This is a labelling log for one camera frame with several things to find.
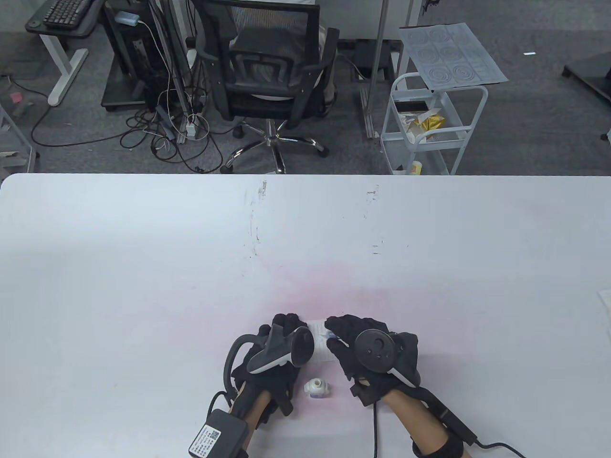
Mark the white power strip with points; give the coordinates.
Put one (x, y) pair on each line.
(191, 126)

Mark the black platform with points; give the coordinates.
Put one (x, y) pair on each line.
(592, 71)

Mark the black floor box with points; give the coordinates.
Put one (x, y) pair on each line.
(365, 55)

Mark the white lined paper black text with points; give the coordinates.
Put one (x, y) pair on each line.
(321, 353)

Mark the black white tracking controller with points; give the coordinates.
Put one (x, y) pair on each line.
(374, 350)
(296, 350)

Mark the black keyboard tray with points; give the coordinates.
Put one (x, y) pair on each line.
(38, 24)

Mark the light blue adapter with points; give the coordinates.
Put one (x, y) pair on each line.
(126, 18)

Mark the black mesh office chair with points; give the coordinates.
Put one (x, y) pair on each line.
(258, 90)

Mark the person's left forearm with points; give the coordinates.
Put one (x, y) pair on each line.
(253, 415)

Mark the person's right hand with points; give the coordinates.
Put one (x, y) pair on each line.
(343, 355)

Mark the white correction fluid bottle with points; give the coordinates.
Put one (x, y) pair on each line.
(317, 389)

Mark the printed sheet with circles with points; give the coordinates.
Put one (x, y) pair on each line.
(453, 52)

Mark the red floor object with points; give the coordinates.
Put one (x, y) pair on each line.
(16, 98)

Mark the white desk leg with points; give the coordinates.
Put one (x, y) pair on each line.
(62, 71)

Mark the aluminium frame post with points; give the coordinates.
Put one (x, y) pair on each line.
(167, 62)
(379, 47)

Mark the small yellow white bottle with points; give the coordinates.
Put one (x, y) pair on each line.
(415, 168)

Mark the white paper stack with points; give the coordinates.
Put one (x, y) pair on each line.
(607, 315)

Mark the white metal utility cart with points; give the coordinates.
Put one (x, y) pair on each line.
(396, 152)

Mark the yellow packet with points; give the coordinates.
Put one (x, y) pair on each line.
(429, 124)

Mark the black keyboard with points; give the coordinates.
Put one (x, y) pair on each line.
(64, 12)

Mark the person's right forearm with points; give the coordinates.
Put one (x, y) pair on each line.
(415, 424)

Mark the person's left hand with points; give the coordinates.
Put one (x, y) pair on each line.
(277, 386)

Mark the grey metal frame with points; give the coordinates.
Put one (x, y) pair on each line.
(9, 160)

